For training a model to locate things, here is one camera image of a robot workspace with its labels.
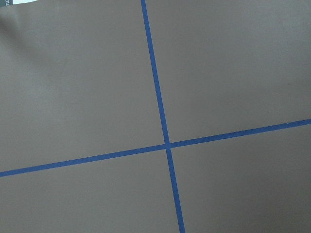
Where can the brown paper table cover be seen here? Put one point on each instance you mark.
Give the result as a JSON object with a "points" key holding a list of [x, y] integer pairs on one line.
{"points": [[155, 116]]}

